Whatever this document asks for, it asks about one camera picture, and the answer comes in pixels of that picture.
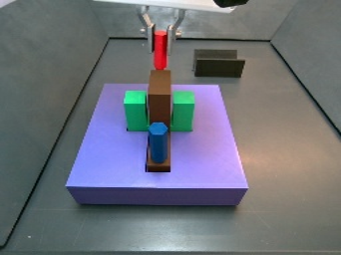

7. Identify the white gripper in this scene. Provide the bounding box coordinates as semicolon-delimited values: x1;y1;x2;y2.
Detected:
95;0;236;55

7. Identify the red cylindrical peg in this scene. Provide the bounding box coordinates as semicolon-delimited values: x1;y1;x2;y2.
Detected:
154;30;169;70

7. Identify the purple base board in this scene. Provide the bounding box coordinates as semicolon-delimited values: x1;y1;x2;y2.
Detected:
66;84;248;205

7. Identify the brown upright block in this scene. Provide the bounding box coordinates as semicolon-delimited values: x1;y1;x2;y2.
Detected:
147;70;171;172

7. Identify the green block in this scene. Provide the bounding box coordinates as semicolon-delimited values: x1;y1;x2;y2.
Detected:
125;91;149;131
171;91;195;131

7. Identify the blue hexagonal peg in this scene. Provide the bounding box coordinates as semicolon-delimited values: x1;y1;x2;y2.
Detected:
149;123;169;163

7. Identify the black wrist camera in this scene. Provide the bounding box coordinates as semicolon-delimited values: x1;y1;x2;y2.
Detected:
213;0;249;8

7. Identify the black angled bracket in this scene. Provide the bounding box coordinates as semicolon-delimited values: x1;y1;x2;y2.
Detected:
193;49;245;78

